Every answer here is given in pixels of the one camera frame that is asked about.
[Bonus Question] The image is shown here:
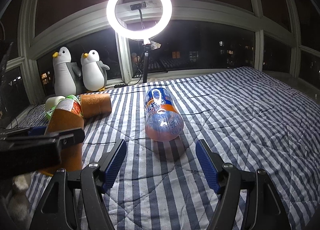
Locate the brown paper cup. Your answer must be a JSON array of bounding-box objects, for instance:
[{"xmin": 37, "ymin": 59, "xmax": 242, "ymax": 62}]
[
  {"xmin": 80, "ymin": 93, "xmax": 112, "ymax": 119},
  {"xmin": 39, "ymin": 108, "xmax": 84, "ymax": 176}
]

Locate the white plastic jar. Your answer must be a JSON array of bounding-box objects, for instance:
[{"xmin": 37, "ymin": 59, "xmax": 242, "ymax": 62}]
[{"xmin": 45, "ymin": 96, "xmax": 66, "ymax": 114}]

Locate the red white labelled can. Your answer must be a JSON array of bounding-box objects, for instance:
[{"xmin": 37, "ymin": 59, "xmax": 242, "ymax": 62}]
[{"xmin": 55, "ymin": 95, "xmax": 84, "ymax": 117}]

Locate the green plastic bottle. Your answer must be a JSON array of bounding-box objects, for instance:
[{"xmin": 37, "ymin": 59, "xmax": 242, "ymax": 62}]
[{"xmin": 45, "ymin": 94, "xmax": 81, "ymax": 120}]

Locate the large plush penguin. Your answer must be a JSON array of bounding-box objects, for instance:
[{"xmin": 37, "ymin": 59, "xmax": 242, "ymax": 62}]
[{"xmin": 52, "ymin": 47, "xmax": 82, "ymax": 97}]

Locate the small plush penguin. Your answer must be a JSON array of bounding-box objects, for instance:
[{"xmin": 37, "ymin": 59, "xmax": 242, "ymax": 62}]
[{"xmin": 81, "ymin": 49, "xmax": 110, "ymax": 92}]

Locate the blue orange soda bottle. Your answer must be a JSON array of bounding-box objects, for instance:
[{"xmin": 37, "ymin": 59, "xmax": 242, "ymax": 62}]
[{"xmin": 144, "ymin": 87, "xmax": 184, "ymax": 142}]

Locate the blue white striped quilt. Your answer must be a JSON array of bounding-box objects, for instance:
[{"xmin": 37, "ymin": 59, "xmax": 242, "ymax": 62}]
[{"xmin": 82, "ymin": 68, "xmax": 319, "ymax": 229}]

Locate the black tripod stand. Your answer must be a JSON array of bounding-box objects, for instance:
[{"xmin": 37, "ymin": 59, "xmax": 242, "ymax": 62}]
[{"xmin": 129, "ymin": 41, "xmax": 168, "ymax": 82}]

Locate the phone holder clip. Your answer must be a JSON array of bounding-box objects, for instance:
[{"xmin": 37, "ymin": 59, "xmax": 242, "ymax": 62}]
[{"xmin": 130, "ymin": 2, "xmax": 146, "ymax": 11}]

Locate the black inline cable remote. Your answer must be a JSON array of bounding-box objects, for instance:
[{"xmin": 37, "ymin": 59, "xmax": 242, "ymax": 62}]
[{"xmin": 114, "ymin": 84, "xmax": 128, "ymax": 88}]

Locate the white ring light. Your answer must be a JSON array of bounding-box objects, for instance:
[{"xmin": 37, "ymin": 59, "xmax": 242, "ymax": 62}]
[{"xmin": 106, "ymin": 0, "xmax": 173, "ymax": 41}]

